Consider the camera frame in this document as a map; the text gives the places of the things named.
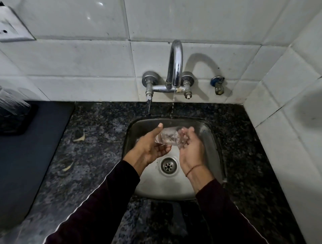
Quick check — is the person's left hand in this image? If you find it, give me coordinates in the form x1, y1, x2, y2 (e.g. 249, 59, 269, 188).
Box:
132, 123, 173, 167

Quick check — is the person's right hand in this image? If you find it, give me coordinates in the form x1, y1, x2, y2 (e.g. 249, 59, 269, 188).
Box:
178, 126, 206, 174

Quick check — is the clear drinking glass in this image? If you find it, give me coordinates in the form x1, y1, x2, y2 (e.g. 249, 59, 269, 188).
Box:
155, 127, 189, 149

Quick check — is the person's left forearm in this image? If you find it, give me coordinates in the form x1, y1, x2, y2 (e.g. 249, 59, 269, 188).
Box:
43, 152, 150, 244

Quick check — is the person's right forearm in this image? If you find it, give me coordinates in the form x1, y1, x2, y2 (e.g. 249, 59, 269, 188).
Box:
186, 164, 267, 244

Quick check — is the round sink drain strainer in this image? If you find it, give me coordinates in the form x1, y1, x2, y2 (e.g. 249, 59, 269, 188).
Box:
161, 157, 179, 174

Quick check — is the stainless steel sink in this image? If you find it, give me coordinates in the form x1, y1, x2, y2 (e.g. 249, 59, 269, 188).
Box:
122, 117, 227, 201

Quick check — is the black counter mat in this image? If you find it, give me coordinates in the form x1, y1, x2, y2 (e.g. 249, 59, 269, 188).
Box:
0, 101, 75, 230

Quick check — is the clear ribbed glass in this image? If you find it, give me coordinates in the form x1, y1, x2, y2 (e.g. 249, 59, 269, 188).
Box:
0, 85, 31, 116

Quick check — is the thread wrist bracelet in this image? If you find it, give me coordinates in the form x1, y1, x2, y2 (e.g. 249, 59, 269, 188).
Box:
186, 164, 204, 177

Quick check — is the angle valve with blue handle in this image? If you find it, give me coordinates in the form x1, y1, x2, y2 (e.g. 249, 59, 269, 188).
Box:
210, 75, 225, 96

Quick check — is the chrome wall faucet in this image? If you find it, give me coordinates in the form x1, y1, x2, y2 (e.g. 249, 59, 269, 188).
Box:
142, 39, 195, 114

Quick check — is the white wall switch plate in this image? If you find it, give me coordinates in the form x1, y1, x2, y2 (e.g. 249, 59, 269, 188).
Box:
0, 5, 36, 42

